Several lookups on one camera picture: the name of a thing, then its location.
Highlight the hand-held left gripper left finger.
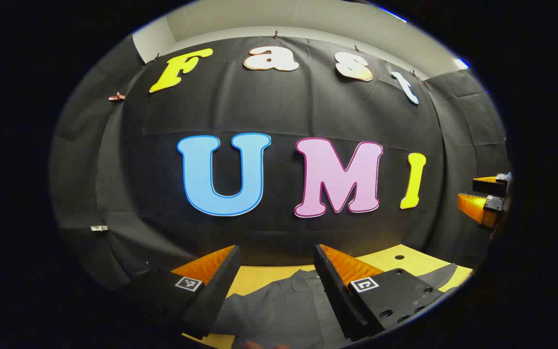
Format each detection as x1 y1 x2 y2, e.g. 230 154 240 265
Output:
129 245 242 340

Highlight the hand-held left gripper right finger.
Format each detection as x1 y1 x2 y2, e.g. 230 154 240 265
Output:
314 244 444 342

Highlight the grey button shirt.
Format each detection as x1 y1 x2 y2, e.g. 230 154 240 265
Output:
211 264 459 349

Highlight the black backdrop cloth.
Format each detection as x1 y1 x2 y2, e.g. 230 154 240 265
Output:
49 35 510 291

